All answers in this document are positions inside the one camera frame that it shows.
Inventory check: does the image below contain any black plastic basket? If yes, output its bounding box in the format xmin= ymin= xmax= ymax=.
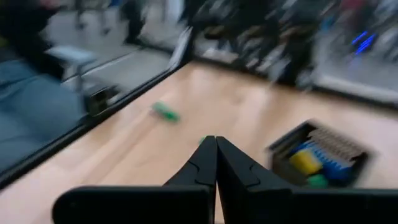
xmin=267 ymin=119 xmax=370 ymax=190

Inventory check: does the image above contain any person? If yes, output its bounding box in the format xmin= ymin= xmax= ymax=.
xmin=0 ymin=0 xmax=90 ymax=175

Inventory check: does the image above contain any small black box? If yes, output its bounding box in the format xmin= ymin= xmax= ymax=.
xmin=83 ymin=85 xmax=121 ymax=116

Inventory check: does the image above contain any grey stool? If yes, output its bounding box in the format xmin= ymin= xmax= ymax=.
xmin=46 ymin=45 xmax=97 ymax=91

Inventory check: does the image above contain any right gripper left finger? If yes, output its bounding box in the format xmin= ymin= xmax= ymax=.
xmin=163 ymin=136 xmax=218 ymax=187

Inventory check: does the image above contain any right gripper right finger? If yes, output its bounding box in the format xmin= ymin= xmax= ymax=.
xmin=216 ymin=136 xmax=293 ymax=191

